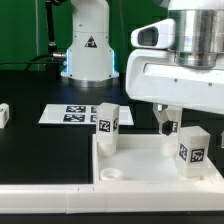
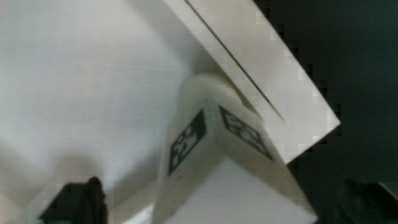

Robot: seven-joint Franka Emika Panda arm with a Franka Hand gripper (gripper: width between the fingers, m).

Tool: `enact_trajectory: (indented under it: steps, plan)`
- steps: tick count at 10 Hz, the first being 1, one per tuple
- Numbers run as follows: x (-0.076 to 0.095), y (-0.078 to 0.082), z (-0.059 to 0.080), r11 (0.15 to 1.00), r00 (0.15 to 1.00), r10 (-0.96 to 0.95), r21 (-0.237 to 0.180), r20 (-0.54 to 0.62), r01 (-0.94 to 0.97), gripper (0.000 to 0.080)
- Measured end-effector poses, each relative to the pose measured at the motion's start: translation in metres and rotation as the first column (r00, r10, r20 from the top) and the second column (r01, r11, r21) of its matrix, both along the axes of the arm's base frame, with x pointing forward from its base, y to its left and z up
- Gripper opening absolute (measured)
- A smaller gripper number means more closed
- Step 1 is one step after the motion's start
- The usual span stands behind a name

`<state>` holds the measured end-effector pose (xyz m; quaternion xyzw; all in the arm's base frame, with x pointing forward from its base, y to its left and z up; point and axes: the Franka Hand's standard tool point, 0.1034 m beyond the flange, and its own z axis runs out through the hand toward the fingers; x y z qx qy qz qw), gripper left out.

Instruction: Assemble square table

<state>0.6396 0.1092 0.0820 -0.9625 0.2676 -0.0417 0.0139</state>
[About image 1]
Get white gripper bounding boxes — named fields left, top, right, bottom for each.
left=126, top=49, right=224, bottom=136

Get white square tabletop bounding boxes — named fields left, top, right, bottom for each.
left=92, top=134, right=223, bottom=183

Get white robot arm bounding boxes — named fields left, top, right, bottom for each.
left=61, top=0, right=224, bottom=123

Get white L-shaped obstacle fence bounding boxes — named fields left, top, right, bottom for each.
left=0, top=181, right=224, bottom=214

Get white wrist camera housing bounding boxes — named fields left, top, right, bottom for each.
left=131, top=18, right=175, bottom=49

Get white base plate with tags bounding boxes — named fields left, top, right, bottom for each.
left=38, top=103, right=135, bottom=126

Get black cable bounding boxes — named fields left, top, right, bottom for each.
left=0, top=54, right=66, bottom=72

